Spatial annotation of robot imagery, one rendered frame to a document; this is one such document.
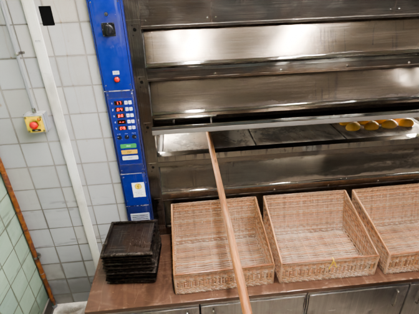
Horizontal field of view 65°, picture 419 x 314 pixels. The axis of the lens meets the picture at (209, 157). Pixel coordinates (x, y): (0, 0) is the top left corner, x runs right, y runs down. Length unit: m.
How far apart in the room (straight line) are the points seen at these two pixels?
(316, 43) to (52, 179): 1.68
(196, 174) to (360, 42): 1.17
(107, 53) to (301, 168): 1.32
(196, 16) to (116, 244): 1.29
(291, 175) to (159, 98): 0.95
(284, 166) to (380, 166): 0.63
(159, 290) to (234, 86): 1.21
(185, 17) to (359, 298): 1.82
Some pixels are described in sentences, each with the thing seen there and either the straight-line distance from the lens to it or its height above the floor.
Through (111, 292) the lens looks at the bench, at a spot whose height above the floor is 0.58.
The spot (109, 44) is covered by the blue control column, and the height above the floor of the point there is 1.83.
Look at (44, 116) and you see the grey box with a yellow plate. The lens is 1.93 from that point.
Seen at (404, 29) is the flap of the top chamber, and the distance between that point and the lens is 2.13.
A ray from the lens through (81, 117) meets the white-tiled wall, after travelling 1.92.
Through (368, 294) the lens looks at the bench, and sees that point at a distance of 2.22.
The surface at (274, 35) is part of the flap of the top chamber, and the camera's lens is 1.83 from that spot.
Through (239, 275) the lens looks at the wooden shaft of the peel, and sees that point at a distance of 1.18.
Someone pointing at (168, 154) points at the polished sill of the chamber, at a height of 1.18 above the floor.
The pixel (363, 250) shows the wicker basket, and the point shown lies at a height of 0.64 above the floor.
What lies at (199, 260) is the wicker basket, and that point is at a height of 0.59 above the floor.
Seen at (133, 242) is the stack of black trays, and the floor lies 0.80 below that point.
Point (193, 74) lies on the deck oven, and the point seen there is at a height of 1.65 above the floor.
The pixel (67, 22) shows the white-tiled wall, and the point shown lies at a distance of 1.81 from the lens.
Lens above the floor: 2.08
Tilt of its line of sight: 28 degrees down
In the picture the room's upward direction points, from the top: 2 degrees counter-clockwise
